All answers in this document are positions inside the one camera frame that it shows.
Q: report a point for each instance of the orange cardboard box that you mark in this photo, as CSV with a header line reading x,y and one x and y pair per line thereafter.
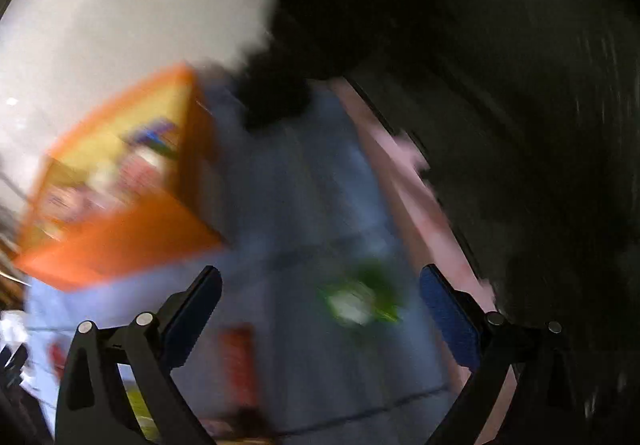
x,y
130,240

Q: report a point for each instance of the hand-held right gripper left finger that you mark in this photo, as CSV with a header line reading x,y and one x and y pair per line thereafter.
x,y
192,320

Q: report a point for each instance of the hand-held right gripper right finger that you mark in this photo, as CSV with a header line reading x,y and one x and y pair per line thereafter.
x,y
450,320

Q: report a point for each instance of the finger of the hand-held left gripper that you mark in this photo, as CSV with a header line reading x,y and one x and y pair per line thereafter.
x,y
12,367

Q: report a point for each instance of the red snack packet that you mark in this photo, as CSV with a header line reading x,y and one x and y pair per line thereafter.
x,y
240,370

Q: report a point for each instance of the small green snack packet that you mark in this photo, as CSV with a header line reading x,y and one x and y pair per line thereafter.
x,y
362,297

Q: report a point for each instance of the dark carved wooden furniture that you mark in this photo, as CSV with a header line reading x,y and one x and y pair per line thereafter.
x,y
500,75

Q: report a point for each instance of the pink cloth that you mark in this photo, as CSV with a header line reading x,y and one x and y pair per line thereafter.
x,y
410,205

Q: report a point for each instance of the yellow-green snack packet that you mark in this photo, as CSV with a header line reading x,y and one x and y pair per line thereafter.
x,y
137,407

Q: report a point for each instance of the blue checked tablecloth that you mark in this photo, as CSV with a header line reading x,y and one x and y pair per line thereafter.
x,y
310,205

